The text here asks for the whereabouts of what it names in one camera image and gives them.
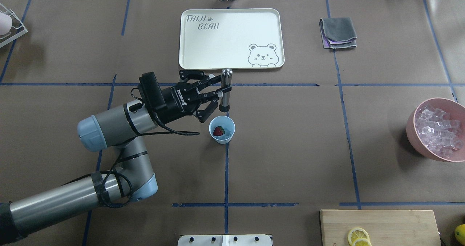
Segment white cup rack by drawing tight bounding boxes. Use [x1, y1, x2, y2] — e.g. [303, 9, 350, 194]
[0, 4, 28, 48]

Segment wooden cutting board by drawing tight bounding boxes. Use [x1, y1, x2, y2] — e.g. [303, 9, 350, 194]
[319, 209, 441, 246]

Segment pile of clear ice cubes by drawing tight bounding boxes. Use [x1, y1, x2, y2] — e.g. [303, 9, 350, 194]
[414, 104, 464, 159]

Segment metal muddler stick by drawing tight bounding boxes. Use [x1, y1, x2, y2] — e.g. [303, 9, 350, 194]
[219, 68, 233, 113]

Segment pink cup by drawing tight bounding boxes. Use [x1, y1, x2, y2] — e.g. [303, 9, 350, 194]
[0, 12, 13, 36]

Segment red strawberry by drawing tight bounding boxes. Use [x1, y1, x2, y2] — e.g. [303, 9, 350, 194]
[212, 126, 224, 137]

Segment pink bowl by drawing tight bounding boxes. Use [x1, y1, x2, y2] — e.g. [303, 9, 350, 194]
[406, 97, 465, 162]

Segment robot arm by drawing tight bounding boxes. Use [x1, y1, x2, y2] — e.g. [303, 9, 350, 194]
[1, 68, 237, 246]

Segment cream bear tray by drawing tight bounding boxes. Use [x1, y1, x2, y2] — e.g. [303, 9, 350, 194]
[179, 9, 285, 69]

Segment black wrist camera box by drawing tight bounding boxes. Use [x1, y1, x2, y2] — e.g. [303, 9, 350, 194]
[138, 72, 166, 112]

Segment folded grey cloth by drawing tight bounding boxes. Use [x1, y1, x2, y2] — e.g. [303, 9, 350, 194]
[319, 17, 357, 49]

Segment whole lemon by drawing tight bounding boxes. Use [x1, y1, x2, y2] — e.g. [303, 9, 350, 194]
[454, 224, 465, 246]

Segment light blue plastic cup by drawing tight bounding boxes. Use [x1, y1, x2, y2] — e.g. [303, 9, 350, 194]
[209, 116, 235, 144]

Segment lemon slices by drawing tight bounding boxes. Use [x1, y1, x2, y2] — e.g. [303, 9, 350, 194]
[347, 227, 372, 246]

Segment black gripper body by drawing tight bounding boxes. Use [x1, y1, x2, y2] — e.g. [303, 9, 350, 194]
[156, 70, 219, 124]

